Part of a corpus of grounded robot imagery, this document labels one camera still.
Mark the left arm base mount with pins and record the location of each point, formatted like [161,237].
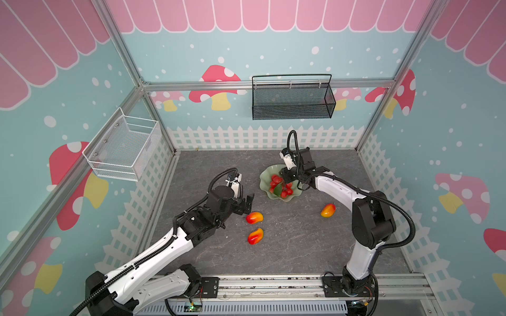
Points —
[206,287]

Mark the green wavy fruit bowl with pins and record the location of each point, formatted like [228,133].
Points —
[265,179]

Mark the red yellow mango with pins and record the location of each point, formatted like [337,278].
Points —
[254,218]
[328,211]
[255,237]

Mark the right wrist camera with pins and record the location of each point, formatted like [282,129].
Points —
[288,158]

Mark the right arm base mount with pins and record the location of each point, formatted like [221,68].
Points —
[345,286]

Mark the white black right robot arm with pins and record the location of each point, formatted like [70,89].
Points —
[372,219]

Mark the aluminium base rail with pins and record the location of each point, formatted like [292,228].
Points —
[397,294]

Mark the red strawberry bunch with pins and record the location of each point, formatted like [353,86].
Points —
[280,188]

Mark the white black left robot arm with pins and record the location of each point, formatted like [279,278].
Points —
[134,286]

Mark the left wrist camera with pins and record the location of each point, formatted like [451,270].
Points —
[234,182]

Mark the white wire wall basket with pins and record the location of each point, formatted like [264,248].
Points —
[123,148]

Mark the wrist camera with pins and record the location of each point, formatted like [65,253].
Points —
[234,182]
[288,158]

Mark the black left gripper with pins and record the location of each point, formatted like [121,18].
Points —
[240,209]

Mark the black mesh wall basket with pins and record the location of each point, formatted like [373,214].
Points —
[285,97]

